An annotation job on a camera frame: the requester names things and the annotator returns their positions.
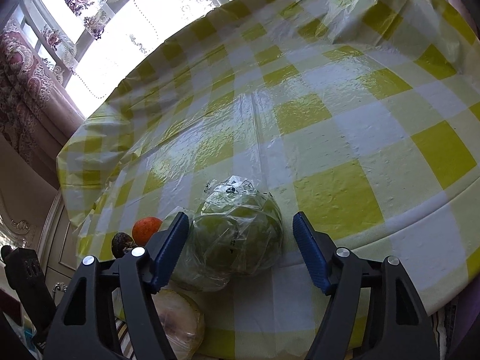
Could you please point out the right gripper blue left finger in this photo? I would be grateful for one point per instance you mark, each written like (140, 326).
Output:
(167, 248)

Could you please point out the dark wrinkled fruit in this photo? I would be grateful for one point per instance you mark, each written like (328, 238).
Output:
(121, 244)

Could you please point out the small orange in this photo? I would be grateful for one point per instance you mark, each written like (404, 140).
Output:
(144, 229)

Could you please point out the cut fruit half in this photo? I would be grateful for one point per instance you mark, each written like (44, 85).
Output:
(182, 321)

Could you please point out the cream carved cabinet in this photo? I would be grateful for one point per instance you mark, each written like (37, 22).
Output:
(54, 243)

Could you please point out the green fruit half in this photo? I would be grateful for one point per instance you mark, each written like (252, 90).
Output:
(236, 231)

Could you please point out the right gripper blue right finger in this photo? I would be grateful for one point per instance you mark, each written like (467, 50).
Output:
(316, 250)

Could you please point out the sheer floral window valance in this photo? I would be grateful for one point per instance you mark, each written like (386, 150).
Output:
(97, 31)

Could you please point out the pink floral curtain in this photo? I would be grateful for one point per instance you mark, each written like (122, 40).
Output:
(37, 115)

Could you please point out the green checkered plastic tablecloth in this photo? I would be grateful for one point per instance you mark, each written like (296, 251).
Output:
(363, 114)

